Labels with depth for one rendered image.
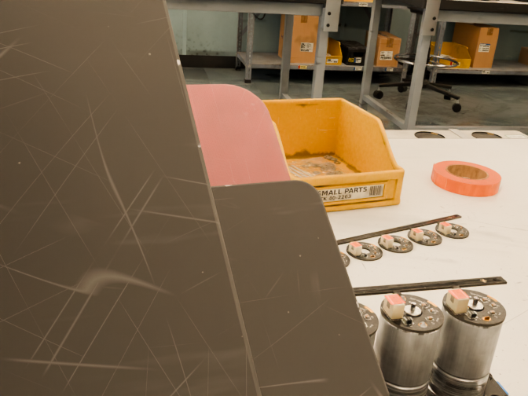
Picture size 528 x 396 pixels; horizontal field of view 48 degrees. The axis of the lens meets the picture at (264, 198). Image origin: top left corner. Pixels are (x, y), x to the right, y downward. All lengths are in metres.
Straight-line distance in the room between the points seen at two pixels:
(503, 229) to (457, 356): 0.24
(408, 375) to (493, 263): 0.20
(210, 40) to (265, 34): 0.43
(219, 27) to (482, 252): 4.24
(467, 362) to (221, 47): 4.43
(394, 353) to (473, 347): 0.03
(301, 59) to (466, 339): 4.11
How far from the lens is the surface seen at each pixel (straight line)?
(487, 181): 0.55
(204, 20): 4.59
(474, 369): 0.26
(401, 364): 0.25
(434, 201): 0.52
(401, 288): 0.26
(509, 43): 5.50
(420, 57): 2.79
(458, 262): 0.43
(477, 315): 0.26
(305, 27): 4.29
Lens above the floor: 0.94
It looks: 24 degrees down
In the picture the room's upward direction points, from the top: 4 degrees clockwise
